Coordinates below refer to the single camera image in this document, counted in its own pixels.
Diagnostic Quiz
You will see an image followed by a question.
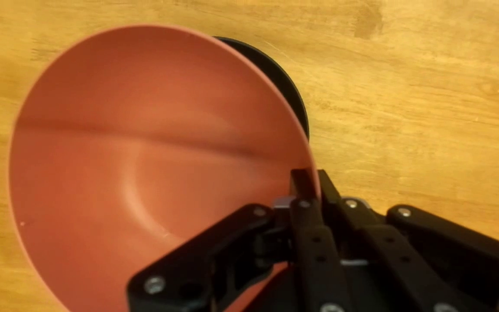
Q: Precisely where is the black bowl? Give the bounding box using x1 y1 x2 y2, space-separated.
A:
213 34 311 140

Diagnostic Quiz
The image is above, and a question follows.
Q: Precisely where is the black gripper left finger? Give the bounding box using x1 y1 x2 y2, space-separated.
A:
124 166 353 312

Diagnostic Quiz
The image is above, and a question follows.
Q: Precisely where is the pink bowl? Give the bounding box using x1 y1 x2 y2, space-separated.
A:
7 22 320 312

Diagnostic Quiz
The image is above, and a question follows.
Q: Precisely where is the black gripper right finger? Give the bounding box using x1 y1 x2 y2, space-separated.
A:
315 168 499 312

